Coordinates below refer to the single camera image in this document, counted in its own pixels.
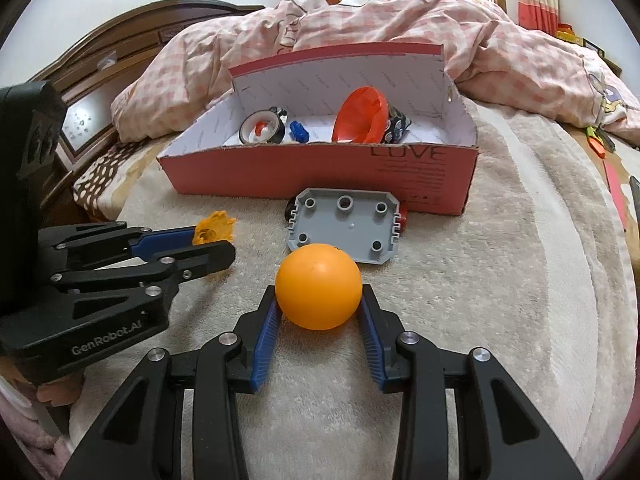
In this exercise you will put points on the grey toy car chassis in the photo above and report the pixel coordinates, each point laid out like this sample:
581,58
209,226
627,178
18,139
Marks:
345,230

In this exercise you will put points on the pink checked quilt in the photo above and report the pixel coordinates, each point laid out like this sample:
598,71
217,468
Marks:
350,25

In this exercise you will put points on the brown dotted bed sheet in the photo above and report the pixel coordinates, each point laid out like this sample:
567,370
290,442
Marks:
110,175

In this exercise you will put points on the dark patterned packet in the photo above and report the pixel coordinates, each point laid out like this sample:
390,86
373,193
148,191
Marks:
397,125

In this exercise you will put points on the translucent yellow toy piece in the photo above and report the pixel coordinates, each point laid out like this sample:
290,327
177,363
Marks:
215,225

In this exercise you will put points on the cream fleece blanket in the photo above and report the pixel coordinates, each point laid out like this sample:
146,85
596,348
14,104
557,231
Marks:
500,285

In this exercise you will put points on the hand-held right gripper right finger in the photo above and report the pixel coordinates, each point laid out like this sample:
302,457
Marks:
372,345

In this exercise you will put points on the person's left forearm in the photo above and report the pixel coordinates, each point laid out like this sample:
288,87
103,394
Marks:
30,440

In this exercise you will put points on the dark wooden headboard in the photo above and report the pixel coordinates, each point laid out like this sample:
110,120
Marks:
125,45

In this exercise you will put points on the black tape roll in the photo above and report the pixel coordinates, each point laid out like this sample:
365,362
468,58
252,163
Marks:
274,132

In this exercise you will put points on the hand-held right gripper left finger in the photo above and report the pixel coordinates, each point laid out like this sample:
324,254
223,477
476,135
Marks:
265,345

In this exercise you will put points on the red cardboard box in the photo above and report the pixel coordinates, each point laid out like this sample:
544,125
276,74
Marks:
325,180

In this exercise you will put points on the orange ball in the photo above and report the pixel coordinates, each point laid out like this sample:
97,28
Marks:
317,285

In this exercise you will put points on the blue plastic cylinder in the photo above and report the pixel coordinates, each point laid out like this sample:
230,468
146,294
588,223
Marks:
299,131

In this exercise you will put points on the yellow and red boxes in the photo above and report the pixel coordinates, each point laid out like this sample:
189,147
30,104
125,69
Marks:
575,37

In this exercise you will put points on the person's left hand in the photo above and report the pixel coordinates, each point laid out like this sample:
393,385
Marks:
57,392

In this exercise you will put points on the cartoon printed bed sheet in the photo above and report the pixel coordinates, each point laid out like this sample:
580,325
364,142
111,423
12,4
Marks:
615,95

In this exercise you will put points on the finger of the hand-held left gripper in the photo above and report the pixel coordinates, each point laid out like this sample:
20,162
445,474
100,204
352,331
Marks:
200,257
165,241

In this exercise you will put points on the orange toy piece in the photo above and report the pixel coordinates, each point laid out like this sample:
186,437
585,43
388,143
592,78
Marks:
599,142

